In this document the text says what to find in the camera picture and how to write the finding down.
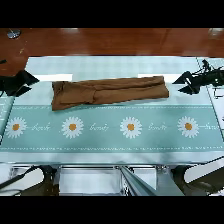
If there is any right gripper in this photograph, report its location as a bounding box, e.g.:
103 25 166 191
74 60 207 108
172 67 218 96

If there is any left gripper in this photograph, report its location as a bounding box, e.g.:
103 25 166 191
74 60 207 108
0 70 41 98

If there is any brown garment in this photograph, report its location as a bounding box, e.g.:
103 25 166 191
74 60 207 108
50 75 170 112

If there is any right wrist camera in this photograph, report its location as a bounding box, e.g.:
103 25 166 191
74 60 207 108
199 58 213 75

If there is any black cable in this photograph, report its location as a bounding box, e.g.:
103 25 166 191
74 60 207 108
0 166 39 190

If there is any silver frame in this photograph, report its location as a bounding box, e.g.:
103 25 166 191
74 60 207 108
0 161 224 197

